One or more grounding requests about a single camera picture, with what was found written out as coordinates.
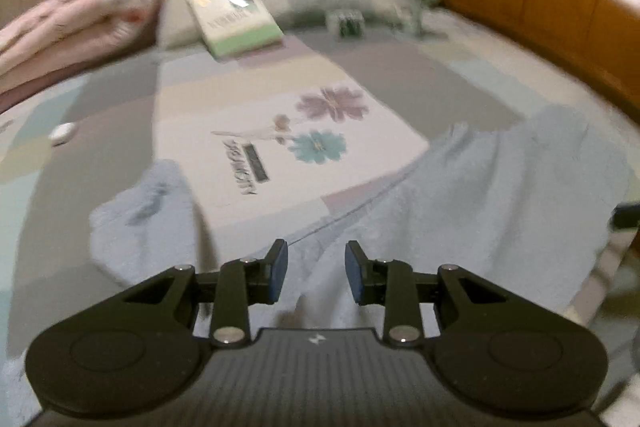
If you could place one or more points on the white and green book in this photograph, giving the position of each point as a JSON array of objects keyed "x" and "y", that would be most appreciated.
[{"x": 232, "y": 19}]

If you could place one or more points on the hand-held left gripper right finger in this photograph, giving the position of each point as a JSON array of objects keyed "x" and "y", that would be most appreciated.
[{"x": 355, "y": 272}]

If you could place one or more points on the pink folded quilt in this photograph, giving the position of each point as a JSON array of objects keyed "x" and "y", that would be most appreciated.
[{"x": 75, "y": 22}]

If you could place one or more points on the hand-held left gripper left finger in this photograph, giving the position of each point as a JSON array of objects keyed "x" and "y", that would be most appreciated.
[{"x": 277, "y": 269}]

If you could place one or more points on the patchwork bed sheet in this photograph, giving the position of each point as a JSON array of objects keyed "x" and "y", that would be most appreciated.
[{"x": 125, "y": 132}]

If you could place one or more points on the small white green packet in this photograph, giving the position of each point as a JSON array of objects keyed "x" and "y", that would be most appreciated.
[{"x": 344, "y": 23}]

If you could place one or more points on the light blue fleece hoodie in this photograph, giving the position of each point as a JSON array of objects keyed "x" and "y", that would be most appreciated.
[{"x": 475, "y": 207}]

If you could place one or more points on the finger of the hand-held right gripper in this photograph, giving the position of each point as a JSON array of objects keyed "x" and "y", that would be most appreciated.
[{"x": 627, "y": 217}]

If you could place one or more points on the small white oval case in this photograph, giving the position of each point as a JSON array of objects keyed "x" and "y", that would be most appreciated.
[{"x": 62, "y": 133}]

